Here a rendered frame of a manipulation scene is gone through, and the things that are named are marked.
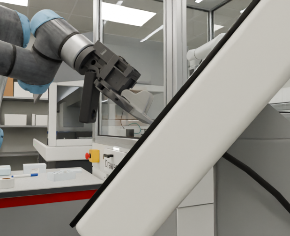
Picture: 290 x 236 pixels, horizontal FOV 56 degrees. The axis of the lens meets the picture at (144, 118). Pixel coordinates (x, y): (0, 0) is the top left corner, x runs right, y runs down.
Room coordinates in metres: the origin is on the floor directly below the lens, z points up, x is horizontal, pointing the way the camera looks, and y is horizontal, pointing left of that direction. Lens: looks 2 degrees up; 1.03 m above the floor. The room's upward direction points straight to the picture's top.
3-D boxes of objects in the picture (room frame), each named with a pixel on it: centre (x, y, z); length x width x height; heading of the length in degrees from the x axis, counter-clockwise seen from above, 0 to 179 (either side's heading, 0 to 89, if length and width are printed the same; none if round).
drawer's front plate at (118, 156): (1.31, 0.14, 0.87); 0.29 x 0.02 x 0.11; 25
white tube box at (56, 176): (1.49, 0.45, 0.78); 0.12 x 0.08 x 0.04; 132
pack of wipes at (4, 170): (1.65, 0.86, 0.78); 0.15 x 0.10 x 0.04; 27
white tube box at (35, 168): (1.70, 0.68, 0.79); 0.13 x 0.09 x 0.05; 116
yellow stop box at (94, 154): (1.60, 0.30, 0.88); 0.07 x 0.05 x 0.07; 25
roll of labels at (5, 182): (1.28, 0.65, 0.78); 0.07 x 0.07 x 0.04
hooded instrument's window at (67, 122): (3.00, 0.55, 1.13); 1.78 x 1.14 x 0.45; 25
